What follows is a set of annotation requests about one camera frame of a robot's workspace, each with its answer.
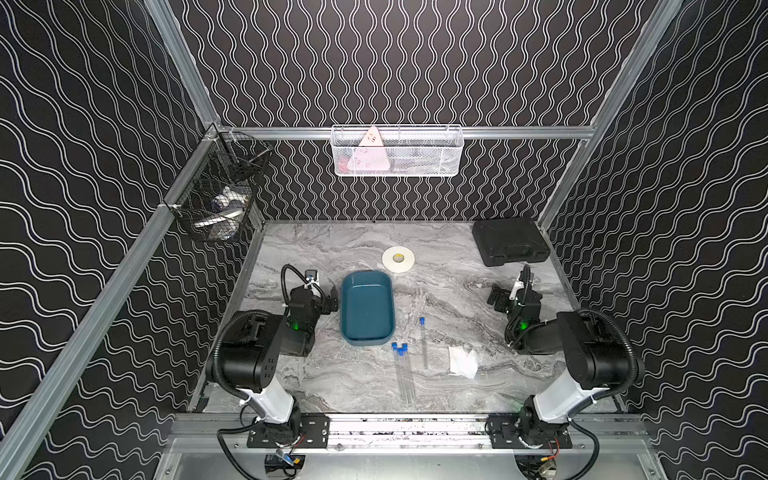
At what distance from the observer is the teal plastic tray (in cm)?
89

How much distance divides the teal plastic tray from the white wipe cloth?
7.5 inches

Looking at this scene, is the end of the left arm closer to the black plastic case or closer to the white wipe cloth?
the white wipe cloth

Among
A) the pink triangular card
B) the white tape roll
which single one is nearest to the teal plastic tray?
the white tape roll

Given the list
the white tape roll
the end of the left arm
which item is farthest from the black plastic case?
the end of the left arm

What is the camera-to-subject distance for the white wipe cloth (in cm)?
85

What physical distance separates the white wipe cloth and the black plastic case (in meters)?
0.35

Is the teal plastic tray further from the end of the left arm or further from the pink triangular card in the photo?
the pink triangular card

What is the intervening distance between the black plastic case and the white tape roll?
269 millimetres

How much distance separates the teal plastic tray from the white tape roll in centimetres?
5

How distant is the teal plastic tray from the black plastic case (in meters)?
0.37

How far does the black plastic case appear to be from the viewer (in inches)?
42.2

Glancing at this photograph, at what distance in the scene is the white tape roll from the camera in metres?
1.09

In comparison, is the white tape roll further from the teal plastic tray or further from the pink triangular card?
the pink triangular card

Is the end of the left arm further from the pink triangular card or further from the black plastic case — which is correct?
the black plastic case
